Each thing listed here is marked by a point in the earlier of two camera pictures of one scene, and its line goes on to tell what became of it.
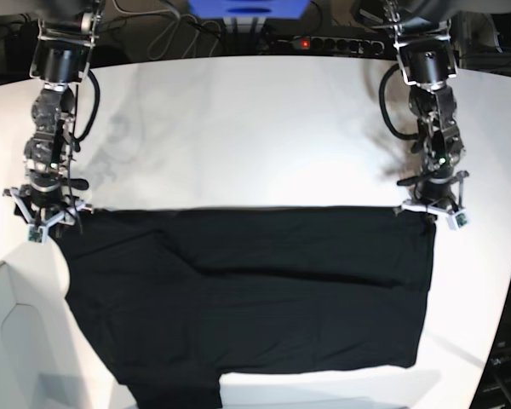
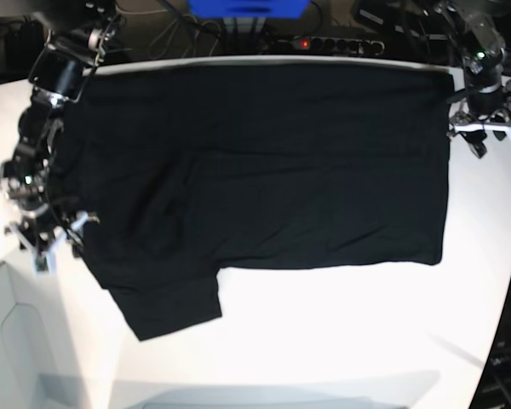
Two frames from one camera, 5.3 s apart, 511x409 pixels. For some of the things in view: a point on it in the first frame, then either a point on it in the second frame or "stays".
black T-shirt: [173, 298] -> [176, 171]
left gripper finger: [60, 230] -> [78, 250]
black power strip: [334, 44] stays
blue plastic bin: [249, 8] stays
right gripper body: [433, 194] -> [488, 110]
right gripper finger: [428, 223] -> [474, 141]
